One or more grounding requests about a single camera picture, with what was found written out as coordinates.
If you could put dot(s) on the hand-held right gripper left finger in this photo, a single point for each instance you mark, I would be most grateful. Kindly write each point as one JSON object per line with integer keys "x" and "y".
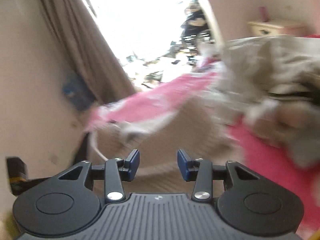
{"x": 135, "y": 162}

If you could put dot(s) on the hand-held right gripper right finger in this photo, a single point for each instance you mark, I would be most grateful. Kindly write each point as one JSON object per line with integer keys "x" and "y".
{"x": 182, "y": 163}

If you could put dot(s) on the beige houndstooth knit cardigan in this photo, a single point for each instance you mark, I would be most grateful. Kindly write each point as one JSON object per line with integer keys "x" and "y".
{"x": 180, "y": 135}

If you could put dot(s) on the pile of beige grey clothes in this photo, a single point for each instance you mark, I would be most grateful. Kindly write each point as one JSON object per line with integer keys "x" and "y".
{"x": 302, "y": 150}

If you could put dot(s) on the yellow-green cloth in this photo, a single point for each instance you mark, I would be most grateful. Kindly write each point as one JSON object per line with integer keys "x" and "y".
{"x": 7, "y": 223}

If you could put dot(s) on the pink floral blanket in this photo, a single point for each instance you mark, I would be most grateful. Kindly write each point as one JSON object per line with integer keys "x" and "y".
{"x": 270, "y": 167}

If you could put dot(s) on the blue package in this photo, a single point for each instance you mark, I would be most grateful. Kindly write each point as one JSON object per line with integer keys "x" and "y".
{"x": 77, "y": 92}

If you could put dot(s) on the beige zip garment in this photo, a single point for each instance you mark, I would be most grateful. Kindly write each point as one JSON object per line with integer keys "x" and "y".
{"x": 295, "y": 115}

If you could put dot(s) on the brown curtain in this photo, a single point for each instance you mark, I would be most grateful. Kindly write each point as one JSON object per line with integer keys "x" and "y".
{"x": 82, "y": 42}

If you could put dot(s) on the cream jacket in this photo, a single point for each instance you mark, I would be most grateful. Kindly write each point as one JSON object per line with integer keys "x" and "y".
{"x": 275, "y": 60}

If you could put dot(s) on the black wheelchair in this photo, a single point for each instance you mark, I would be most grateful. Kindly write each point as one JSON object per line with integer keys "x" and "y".
{"x": 195, "y": 20}

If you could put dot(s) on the wooden nightstand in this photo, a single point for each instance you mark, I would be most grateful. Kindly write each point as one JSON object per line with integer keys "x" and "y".
{"x": 270, "y": 27}

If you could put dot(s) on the pink cup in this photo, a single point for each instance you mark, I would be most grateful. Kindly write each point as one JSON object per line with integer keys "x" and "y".
{"x": 263, "y": 15}

